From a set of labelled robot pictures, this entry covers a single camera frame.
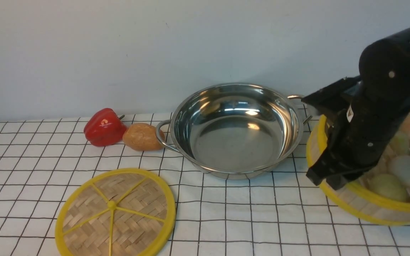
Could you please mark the checkered white tablecloth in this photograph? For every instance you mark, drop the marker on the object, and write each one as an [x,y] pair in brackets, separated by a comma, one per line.
[280,214]

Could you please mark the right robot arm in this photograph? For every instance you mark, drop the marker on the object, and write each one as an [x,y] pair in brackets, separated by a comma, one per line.
[384,68]

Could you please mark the white dumpling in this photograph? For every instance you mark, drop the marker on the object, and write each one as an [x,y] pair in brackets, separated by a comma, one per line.
[399,166]

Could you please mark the bamboo steamer basket yellow rim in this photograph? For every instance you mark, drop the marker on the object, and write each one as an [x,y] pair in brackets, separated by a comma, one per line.
[358,200]

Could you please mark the red bell pepper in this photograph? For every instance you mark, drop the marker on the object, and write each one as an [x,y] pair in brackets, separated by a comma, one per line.
[105,128]

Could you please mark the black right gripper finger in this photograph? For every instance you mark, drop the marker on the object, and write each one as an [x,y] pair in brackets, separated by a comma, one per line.
[327,168]

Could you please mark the bamboo steamer lid yellow rim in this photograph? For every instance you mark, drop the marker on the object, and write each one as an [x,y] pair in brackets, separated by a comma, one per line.
[124,212]

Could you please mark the stainless steel pot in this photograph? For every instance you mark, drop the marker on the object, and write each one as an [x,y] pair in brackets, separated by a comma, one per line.
[234,131]

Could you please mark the pale green dumpling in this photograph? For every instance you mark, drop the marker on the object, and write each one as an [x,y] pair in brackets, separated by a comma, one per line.
[388,186]

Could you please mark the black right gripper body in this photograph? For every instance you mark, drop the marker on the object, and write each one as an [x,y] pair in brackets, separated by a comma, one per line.
[359,143]

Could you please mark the brown potato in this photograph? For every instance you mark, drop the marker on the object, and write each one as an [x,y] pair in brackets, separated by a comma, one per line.
[141,137]

